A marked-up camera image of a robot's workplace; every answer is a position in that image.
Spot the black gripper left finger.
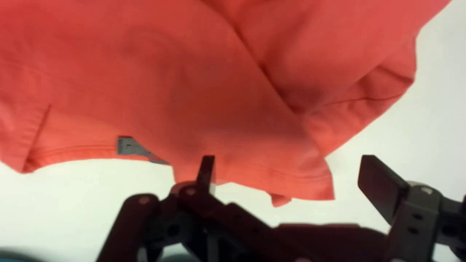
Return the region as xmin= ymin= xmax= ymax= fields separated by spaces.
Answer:
xmin=95 ymin=154 xmax=292 ymax=262

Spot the red printed t-shirt cloth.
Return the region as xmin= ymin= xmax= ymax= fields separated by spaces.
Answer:
xmin=0 ymin=0 xmax=452 ymax=208

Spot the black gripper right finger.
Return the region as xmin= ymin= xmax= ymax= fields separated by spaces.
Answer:
xmin=356 ymin=154 xmax=466 ymax=262

